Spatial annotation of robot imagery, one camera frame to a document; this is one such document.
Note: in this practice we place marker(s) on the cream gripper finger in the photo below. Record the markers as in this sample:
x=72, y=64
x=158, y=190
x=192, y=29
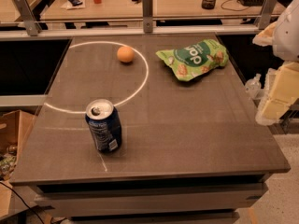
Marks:
x=281, y=90
x=265, y=37

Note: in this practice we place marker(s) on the blue pepsi can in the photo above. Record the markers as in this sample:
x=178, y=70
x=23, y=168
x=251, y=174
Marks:
x=103, y=121

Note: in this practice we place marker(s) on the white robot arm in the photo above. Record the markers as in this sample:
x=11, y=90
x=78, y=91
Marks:
x=286, y=34

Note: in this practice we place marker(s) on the clear sanitizer bottle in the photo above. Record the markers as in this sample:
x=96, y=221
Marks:
x=253, y=86

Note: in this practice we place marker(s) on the black mesh pen cup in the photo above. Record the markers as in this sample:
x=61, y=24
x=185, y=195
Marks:
x=208, y=4

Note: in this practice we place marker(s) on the green snack bag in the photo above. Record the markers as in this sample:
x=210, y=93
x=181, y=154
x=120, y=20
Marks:
x=195, y=60

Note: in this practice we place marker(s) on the grey drawer cabinet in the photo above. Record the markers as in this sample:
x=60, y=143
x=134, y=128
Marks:
x=152, y=197

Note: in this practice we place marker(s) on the orange fruit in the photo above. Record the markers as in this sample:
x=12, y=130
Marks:
x=125, y=54

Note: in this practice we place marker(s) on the wooden back desk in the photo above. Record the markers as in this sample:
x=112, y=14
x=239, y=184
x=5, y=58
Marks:
x=162, y=9

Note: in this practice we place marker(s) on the cardboard box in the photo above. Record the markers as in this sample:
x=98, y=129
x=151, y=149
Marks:
x=15, y=127

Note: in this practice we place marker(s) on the right metal bracket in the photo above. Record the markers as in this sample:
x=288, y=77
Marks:
x=264, y=18

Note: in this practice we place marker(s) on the metal bracket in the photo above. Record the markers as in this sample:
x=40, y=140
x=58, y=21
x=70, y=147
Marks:
x=147, y=13
x=264, y=18
x=31, y=25

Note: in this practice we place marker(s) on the middle metal bracket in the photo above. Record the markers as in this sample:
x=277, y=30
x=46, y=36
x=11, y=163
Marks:
x=147, y=13

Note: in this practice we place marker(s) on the left metal bracket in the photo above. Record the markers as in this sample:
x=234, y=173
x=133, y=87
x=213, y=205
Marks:
x=31, y=25

